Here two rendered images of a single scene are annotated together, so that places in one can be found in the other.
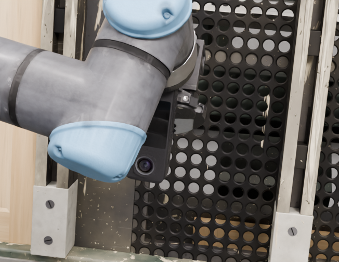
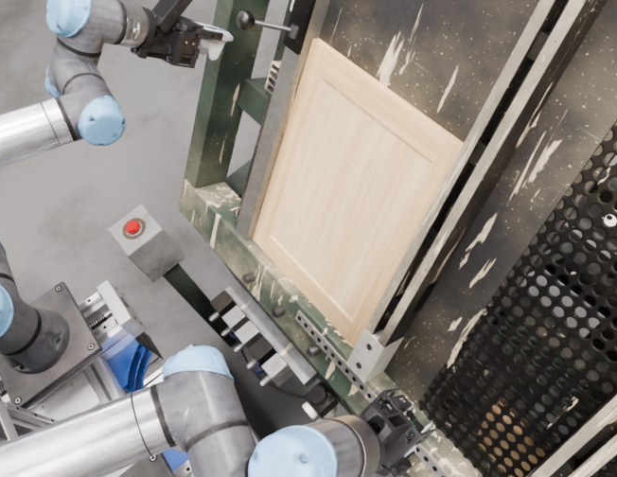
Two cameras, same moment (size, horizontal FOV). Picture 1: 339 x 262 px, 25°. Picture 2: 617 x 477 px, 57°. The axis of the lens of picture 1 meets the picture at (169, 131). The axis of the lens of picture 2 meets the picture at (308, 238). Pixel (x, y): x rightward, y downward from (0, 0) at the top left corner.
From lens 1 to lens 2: 0.61 m
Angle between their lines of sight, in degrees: 37
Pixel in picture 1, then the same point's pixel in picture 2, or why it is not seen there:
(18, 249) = (343, 351)
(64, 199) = (379, 352)
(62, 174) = (384, 337)
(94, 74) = not seen: outside the picture
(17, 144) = (375, 288)
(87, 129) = not seen: outside the picture
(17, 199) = (360, 320)
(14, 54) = (202, 420)
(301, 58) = (608, 413)
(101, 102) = not seen: outside the picture
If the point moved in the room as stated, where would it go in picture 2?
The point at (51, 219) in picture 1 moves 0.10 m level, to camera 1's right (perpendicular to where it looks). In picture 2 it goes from (365, 356) to (402, 385)
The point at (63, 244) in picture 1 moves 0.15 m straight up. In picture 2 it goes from (366, 376) to (360, 355)
